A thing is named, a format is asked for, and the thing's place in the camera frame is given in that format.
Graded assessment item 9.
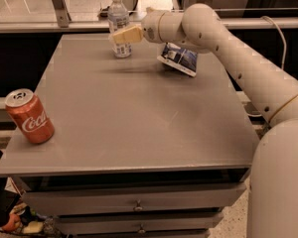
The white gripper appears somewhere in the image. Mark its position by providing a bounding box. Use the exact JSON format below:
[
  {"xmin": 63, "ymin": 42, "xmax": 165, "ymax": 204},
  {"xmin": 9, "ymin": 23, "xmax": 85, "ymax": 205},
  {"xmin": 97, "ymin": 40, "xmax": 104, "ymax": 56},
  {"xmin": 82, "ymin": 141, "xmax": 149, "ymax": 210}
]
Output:
[{"xmin": 110, "ymin": 7, "xmax": 163, "ymax": 45}]

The clear blue-labelled plastic bottle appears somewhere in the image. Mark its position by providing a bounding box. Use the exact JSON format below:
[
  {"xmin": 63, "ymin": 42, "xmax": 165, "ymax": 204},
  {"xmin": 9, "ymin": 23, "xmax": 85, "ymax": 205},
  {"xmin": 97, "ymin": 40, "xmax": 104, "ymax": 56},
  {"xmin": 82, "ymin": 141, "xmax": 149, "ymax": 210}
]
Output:
[{"xmin": 107, "ymin": 0, "xmax": 131, "ymax": 59}]

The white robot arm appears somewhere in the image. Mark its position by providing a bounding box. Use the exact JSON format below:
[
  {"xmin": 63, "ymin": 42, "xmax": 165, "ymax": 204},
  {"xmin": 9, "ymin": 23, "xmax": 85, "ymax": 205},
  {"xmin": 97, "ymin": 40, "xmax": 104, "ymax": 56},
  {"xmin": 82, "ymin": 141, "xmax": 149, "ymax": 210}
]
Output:
[{"xmin": 109, "ymin": 4, "xmax": 298, "ymax": 238}]

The red coke can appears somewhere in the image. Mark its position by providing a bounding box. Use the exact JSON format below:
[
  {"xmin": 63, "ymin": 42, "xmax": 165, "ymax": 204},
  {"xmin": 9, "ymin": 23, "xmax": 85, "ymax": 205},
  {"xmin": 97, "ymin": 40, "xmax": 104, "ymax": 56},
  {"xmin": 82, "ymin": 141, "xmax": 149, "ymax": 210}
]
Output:
[{"xmin": 5, "ymin": 88, "xmax": 55, "ymax": 144}]

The blue white chip bag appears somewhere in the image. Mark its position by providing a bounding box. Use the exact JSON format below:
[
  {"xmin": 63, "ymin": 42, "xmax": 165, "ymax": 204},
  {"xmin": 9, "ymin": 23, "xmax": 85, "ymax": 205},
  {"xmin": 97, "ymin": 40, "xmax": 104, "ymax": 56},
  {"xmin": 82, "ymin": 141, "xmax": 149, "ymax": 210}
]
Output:
[{"xmin": 157, "ymin": 43, "xmax": 198, "ymax": 77}]

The grey drawer cabinet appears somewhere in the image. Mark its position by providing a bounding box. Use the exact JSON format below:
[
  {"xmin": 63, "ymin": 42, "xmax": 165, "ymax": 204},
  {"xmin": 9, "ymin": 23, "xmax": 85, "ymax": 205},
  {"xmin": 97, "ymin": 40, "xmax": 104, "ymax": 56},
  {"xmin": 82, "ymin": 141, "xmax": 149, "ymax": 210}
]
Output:
[{"xmin": 0, "ymin": 34, "xmax": 258, "ymax": 238}]

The upper brass drawer knob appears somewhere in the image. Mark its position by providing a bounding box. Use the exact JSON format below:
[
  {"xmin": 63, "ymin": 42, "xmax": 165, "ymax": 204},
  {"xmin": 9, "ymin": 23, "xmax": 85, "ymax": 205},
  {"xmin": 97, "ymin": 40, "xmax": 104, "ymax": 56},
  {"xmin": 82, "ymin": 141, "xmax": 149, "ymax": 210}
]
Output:
[{"xmin": 133, "ymin": 200, "xmax": 143, "ymax": 212}]

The brass drawer knob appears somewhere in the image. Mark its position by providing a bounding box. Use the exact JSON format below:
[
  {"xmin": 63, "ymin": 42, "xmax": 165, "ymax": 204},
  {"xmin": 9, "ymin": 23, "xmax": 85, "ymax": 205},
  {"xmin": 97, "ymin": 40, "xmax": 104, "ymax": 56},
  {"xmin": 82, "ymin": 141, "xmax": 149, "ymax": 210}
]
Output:
[
  {"xmin": 137, "ymin": 225, "xmax": 146, "ymax": 234},
  {"xmin": 133, "ymin": 200, "xmax": 143, "ymax": 212}
]

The upper grey drawer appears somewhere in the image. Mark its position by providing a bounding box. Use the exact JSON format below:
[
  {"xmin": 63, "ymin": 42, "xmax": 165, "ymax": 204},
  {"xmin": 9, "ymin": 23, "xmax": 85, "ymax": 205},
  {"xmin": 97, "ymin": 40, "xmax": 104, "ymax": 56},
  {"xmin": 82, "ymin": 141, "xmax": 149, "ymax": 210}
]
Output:
[{"xmin": 23, "ymin": 182, "xmax": 246, "ymax": 216}]

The grey drawer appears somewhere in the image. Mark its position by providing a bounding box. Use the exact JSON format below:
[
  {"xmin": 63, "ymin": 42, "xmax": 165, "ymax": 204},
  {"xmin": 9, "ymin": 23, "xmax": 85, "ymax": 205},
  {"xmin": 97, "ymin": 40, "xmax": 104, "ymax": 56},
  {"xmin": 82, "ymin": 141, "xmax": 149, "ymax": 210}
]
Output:
[
  {"xmin": 23, "ymin": 182, "xmax": 246, "ymax": 216},
  {"xmin": 56, "ymin": 211, "xmax": 224, "ymax": 235}
]

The lower grey drawer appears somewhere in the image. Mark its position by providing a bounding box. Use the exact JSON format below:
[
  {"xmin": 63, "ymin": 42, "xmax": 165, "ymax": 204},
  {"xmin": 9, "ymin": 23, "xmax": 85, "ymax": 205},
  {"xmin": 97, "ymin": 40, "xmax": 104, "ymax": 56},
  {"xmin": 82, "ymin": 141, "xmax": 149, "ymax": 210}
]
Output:
[{"xmin": 56, "ymin": 211, "xmax": 224, "ymax": 235}]

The lower brass drawer knob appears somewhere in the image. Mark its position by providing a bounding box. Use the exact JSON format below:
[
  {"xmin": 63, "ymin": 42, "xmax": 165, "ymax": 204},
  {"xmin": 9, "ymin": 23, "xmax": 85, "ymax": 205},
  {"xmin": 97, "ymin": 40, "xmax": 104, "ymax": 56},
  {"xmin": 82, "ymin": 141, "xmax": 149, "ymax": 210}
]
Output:
[{"xmin": 137, "ymin": 225, "xmax": 146, "ymax": 234}]

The yellow sponge on floor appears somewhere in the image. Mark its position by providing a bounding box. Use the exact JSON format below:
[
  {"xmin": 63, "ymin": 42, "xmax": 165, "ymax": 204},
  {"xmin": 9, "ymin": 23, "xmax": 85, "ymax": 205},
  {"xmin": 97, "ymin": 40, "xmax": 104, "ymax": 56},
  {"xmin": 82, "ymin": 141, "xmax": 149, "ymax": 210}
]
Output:
[{"xmin": 23, "ymin": 221, "xmax": 44, "ymax": 234}]

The left metal window post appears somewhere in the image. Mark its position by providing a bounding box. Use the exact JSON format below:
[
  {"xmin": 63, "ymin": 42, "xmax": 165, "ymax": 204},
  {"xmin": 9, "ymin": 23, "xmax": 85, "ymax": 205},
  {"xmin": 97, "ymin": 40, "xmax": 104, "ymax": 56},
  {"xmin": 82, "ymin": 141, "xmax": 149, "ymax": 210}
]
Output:
[{"xmin": 52, "ymin": 0, "xmax": 71, "ymax": 28}]

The white cable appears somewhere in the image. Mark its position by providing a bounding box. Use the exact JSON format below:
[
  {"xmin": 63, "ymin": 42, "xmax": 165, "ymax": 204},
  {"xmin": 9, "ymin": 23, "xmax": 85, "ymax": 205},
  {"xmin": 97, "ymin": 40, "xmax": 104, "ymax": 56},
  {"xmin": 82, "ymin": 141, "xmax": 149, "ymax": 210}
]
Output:
[{"xmin": 260, "ymin": 15, "xmax": 288, "ymax": 71}]

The metal window rail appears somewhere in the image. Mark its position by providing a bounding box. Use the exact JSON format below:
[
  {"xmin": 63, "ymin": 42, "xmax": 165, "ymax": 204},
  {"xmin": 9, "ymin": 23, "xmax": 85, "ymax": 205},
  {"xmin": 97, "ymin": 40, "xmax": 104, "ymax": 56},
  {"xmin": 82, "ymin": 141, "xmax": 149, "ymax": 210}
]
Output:
[{"xmin": 0, "ymin": 16, "xmax": 298, "ymax": 35}]

